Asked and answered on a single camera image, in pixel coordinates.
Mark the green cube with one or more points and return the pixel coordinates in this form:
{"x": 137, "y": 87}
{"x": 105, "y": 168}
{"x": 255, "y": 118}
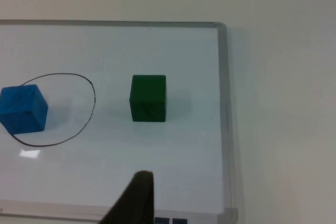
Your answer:
{"x": 148, "y": 99}

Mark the blue cube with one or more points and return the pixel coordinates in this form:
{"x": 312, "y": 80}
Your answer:
{"x": 23, "y": 108}

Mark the grey-framed whiteboard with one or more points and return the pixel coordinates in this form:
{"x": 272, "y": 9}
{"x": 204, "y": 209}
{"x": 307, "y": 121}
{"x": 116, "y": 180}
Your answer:
{"x": 157, "y": 150}

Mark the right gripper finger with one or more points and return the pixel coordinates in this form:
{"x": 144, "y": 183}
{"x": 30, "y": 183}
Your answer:
{"x": 134, "y": 203}

